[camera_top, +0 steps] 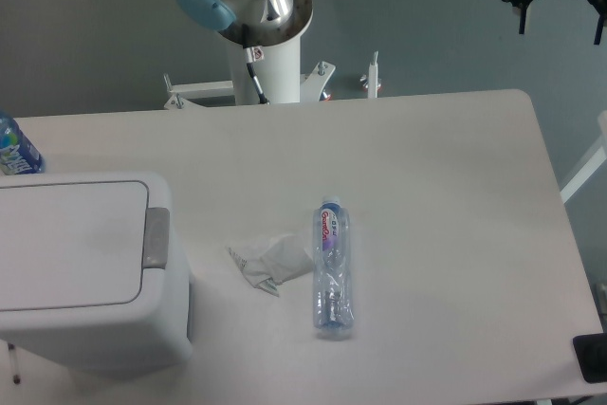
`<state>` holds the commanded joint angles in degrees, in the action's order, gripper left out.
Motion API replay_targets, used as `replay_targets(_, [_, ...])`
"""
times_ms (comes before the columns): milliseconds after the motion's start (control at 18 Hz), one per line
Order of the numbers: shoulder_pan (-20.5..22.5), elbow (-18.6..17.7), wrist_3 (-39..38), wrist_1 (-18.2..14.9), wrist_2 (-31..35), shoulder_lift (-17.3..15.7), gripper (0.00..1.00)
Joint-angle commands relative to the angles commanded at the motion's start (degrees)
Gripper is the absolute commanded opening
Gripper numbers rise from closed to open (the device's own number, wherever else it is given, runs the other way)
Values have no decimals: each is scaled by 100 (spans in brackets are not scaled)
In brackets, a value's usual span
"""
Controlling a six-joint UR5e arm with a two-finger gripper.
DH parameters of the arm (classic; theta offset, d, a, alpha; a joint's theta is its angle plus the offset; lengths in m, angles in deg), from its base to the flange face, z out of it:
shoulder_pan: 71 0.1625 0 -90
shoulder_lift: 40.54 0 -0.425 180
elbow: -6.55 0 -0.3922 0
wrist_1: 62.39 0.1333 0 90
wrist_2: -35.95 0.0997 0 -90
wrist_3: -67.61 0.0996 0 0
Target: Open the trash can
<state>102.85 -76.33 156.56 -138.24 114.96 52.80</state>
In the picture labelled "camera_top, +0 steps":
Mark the grey trash can push button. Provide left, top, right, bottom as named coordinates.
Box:
left=142, top=207, right=170, bottom=269

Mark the white trash can lid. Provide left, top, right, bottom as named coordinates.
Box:
left=1, top=182, right=148, bottom=311

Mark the white trash can body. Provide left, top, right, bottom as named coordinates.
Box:
left=1, top=172, right=193, bottom=375

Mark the black device at table edge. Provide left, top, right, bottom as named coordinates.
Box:
left=573, top=333, right=607, bottom=384

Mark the empty clear plastic bottle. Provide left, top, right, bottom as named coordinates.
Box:
left=312, top=196, right=355, bottom=341

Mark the crumpled white paper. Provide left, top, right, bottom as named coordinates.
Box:
left=226, top=232, right=313, bottom=297

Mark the blue labelled water bottle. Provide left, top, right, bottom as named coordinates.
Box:
left=1, top=112, right=46, bottom=175

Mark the white frame leg right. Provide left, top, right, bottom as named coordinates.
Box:
left=559, top=110, right=607, bottom=204

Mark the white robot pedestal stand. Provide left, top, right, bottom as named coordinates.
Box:
left=162, top=20, right=384, bottom=110

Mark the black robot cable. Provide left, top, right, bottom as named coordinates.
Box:
left=240, top=23, right=270, bottom=105

